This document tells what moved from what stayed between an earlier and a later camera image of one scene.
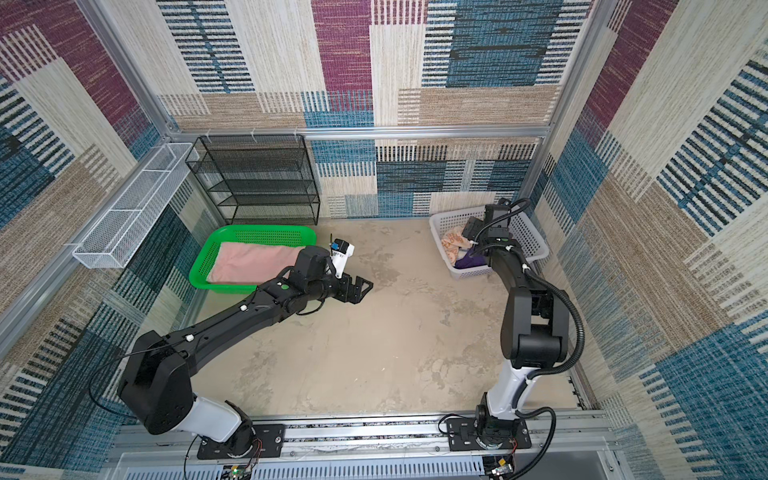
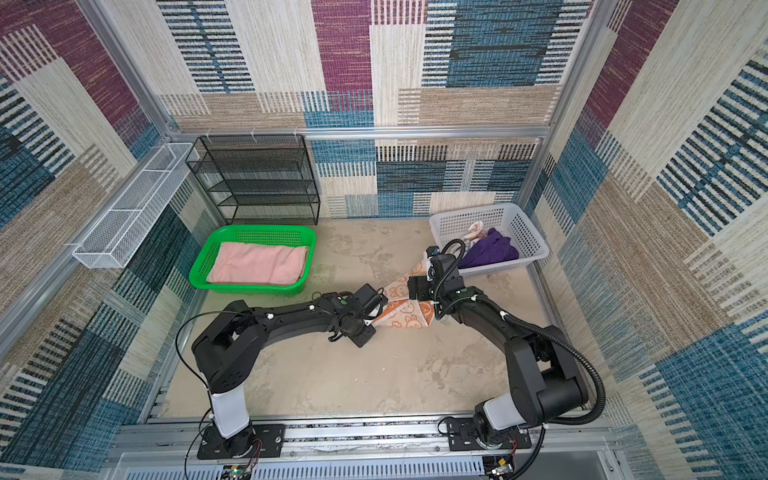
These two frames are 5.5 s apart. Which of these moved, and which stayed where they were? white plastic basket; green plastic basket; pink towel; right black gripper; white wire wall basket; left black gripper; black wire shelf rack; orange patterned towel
Moved: orange patterned towel; left black gripper; right black gripper
Stayed: black wire shelf rack; white wire wall basket; pink towel; green plastic basket; white plastic basket
